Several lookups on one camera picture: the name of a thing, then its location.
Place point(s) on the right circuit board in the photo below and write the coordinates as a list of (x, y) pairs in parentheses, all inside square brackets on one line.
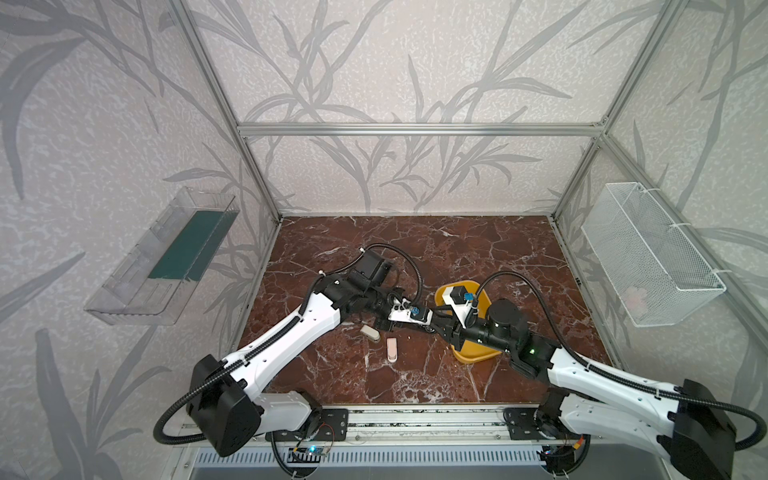
[(562, 461)]

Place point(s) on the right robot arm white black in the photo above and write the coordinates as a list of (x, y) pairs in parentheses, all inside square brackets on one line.
[(682, 424)]

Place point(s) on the pink mini stapler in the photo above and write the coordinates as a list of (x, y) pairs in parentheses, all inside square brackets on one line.
[(392, 350)]

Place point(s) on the black stapler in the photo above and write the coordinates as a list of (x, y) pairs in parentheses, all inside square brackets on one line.
[(425, 327)]

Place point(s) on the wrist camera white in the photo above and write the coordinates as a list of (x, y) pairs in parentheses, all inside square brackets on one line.
[(410, 314), (463, 305)]

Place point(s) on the left circuit board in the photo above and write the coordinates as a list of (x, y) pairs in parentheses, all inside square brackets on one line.
[(312, 453)]

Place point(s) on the white wire mesh basket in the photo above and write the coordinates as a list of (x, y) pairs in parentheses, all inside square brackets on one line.
[(638, 244)]

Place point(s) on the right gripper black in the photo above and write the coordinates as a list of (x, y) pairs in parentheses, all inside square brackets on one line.
[(455, 327)]

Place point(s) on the yellow plastic tray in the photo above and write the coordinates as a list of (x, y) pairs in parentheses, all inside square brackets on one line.
[(470, 352)]

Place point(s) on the clear acrylic wall shelf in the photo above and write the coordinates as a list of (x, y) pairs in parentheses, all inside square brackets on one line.
[(152, 285)]

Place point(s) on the circuit board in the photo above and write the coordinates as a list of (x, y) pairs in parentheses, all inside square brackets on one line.
[(562, 461), (312, 453)]

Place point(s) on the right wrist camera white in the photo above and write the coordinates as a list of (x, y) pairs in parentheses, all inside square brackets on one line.
[(463, 305)]

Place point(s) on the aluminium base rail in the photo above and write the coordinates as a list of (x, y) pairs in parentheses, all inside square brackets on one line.
[(434, 424)]

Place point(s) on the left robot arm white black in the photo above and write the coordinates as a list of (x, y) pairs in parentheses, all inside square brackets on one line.
[(227, 403)]

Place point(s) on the pink object in basket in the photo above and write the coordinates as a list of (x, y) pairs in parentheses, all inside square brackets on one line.
[(634, 300)]

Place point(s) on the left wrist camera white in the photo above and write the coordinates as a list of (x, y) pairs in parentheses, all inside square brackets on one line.
[(410, 314)]

